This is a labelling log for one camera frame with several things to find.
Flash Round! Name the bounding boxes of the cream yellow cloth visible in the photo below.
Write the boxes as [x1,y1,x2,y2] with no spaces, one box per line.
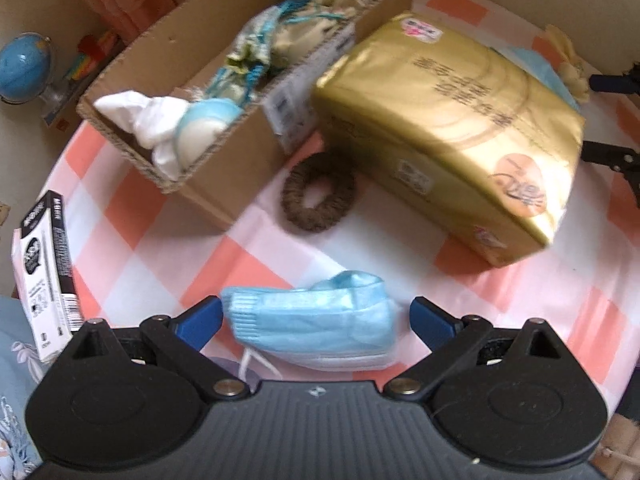
[544,24,590,104]

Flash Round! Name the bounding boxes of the white cloth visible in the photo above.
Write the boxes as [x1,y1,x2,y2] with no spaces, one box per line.
[93,90,190,181]

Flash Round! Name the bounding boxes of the patterned drawstring pouch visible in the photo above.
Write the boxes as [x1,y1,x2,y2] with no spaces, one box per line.
[201,0,310,107]

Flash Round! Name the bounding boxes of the red white checkered tablecloth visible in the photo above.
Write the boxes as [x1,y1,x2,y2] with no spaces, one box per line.
[34,0,640,411]

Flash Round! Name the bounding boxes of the gold tissue paper pack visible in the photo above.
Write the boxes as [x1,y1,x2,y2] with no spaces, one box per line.
[311,12,585,266]

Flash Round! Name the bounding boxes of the black white toothpaste box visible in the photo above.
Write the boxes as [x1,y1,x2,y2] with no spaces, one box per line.
[14,190,85,363]

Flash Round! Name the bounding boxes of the brown cardboard box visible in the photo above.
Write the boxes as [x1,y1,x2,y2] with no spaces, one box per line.
[76,0,418,233]

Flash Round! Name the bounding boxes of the colourful folded papers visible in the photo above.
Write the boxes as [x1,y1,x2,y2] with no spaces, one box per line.
[65,30,120,81]

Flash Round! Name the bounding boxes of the blue desk globe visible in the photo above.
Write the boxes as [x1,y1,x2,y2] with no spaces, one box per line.
[1,32,53,105]

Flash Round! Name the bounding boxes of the brown scrunchie ring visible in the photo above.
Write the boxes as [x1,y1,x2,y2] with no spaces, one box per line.
[280,152,358,233]

